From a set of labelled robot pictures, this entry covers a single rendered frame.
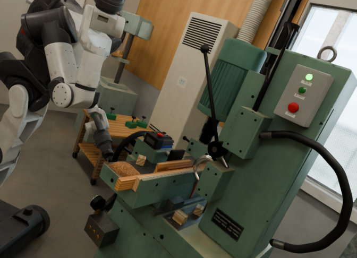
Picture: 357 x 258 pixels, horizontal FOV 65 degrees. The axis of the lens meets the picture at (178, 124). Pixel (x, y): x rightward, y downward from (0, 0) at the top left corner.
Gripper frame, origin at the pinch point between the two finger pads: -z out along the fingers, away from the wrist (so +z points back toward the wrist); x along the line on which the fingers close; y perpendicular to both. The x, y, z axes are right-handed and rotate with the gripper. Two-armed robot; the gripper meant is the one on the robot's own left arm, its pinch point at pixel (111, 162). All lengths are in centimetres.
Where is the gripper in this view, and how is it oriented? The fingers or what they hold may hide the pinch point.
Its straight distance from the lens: 151.4
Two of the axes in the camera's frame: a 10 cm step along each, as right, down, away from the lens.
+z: -4.2, -8.3, 3.6
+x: 0.1, -4.1, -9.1
